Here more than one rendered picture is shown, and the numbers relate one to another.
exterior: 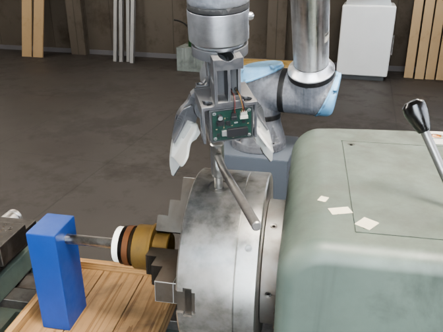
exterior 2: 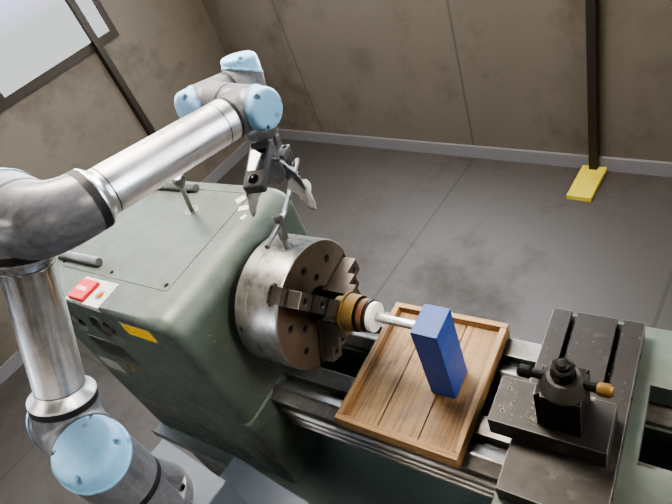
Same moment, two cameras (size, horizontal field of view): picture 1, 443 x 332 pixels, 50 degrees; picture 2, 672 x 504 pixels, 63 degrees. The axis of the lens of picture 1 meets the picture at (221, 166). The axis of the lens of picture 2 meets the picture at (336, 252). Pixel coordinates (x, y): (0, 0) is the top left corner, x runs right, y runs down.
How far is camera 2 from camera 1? 1.65 m
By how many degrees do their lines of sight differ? 109
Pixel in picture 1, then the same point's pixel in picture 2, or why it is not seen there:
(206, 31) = not seen: hidden behind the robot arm
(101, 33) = not seen: outside the picture
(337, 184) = (223, 231)
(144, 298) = (379, 396)
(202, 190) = (298, 245)
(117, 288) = (402, 412)
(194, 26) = not seen: hidden behind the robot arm
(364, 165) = (188, 253)
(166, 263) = (344, 275)
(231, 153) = (206, 475)
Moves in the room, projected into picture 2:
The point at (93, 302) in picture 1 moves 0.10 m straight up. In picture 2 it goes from (425, 395) to (415, 370)
